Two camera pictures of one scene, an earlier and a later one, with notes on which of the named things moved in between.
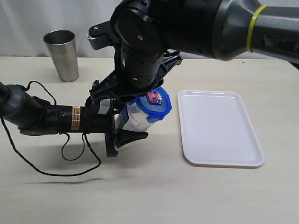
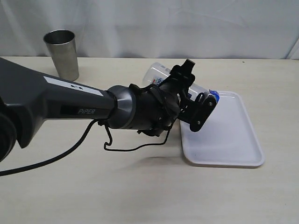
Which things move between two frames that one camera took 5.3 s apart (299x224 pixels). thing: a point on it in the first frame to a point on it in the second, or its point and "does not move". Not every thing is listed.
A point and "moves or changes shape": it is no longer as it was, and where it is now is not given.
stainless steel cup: (61, 45) does not move
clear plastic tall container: (132, 117) moves or changes shape
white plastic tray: (216, 129) does not move
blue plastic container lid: (156, 104) moves or changes shape
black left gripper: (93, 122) to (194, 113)
